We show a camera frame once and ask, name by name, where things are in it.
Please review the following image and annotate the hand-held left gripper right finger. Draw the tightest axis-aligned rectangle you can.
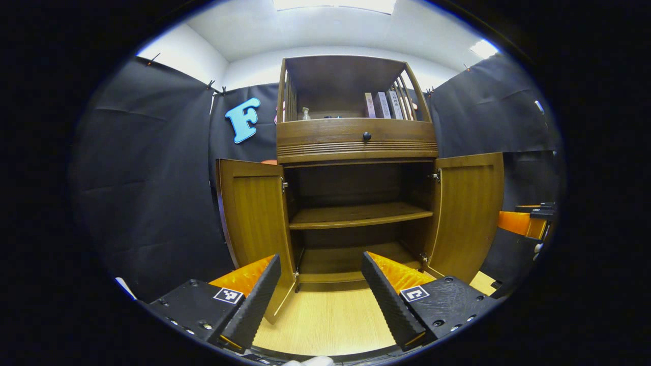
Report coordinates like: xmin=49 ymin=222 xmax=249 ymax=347
xmin=361 ymin=251 xmax=501 ymax=351

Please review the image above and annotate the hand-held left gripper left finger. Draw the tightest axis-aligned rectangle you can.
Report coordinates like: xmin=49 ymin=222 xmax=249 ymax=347
xmin=147 ymin=253 xmax=282 ymax=351

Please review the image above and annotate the black backdrop cloth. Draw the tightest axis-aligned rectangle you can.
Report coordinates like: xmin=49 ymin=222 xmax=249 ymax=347
xmin=69 ymin=51 xmax=565 ymax=303

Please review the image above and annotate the ceiling light panel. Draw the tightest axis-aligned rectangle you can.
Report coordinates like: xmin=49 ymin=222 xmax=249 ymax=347
xmin=469 ymin=40 xmax=499 ymax=59

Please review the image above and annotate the wooden shoe cabinet door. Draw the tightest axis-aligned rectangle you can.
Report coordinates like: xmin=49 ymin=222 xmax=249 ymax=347
xmin=216 ymin=159 xmax=298 ymax=324
xmin=421 ymin=151 xmax=505 ymax=284

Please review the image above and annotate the wooden double-door shoe cabinet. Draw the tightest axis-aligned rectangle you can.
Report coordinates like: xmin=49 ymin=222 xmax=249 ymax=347
xmin=275 ymin=55 xmax=440 ymax=293

